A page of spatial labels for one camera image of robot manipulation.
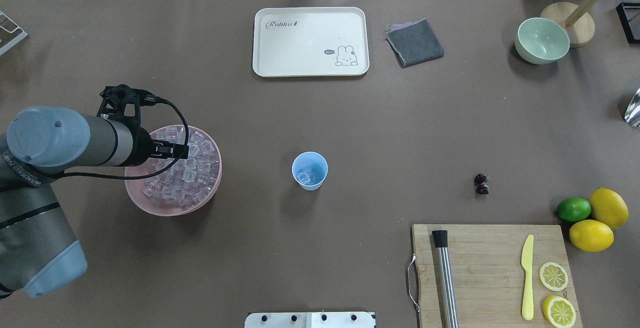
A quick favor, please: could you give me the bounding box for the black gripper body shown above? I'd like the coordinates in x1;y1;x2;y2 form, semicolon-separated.
97;85;158;166

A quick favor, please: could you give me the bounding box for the clear ice cube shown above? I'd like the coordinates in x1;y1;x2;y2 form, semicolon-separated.
295;171;313;186

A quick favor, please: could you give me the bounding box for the dark cherry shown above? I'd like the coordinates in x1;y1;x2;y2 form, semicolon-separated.
475;184;490;195
473;173;489;186

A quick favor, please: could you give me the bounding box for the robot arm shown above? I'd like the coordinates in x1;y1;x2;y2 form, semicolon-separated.
0;84;190;299

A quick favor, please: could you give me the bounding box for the pile of clear ice cubes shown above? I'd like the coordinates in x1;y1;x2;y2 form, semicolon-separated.
142;127;221;211

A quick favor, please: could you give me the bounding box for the light blue plastic cup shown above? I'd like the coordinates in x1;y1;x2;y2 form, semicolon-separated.
291;152;329;191

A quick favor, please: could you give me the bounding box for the wooden cup stand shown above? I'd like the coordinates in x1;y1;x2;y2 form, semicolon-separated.
540;0;598;48

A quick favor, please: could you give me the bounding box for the metal ice scoop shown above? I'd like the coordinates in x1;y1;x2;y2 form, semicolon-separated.
622;89;640;127

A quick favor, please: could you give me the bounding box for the pink bowl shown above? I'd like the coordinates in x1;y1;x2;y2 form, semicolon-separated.
125;126;222;217

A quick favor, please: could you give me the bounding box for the cream rabbit tray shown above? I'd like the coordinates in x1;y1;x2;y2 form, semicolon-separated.
252;7;370;78

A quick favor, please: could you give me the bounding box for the grey folded cloth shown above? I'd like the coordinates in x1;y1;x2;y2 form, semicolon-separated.
385;18;445;68

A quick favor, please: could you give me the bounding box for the steel muddler black tip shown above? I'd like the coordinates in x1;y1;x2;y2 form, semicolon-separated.
431;229;459;327

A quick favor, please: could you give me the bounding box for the wooden cutting board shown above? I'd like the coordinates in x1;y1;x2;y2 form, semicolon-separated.
411;224;572;327

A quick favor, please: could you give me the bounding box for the yellow plastic knife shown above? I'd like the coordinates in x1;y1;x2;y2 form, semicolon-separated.
520;234;535;321

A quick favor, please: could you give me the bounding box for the mint green bowl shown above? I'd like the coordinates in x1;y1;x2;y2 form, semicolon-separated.
514;18;570;64

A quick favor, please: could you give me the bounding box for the lemon slice upper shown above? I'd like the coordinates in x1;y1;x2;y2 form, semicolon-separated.
538;261;569;291

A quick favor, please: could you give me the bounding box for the lemon slice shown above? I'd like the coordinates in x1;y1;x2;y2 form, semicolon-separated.
538;261;569;291
542;295;578;327

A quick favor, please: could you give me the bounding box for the green lime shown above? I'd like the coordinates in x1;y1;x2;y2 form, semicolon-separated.
556;197;592;223

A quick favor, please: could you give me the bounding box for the lemon slice lower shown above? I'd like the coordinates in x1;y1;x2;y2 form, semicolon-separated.
542;295;578;327

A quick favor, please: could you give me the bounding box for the yellow lemon near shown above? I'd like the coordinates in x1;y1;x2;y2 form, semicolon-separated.
569;219;615;252

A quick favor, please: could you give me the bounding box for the yellow lemon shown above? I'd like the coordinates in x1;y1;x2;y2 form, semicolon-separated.
589;187;629;230
569;219;615;252

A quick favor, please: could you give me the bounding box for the yellow lemon far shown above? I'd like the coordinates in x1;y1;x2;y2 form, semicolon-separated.
589;187;629;230

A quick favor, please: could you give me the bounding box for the black framed glass tray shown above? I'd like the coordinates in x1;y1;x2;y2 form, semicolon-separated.
615;2;640;44

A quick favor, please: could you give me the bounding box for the white wire cup rack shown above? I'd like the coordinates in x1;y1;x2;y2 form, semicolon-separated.
0;12;28;56

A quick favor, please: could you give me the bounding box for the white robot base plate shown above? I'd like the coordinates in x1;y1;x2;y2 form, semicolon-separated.
244;311;377;327

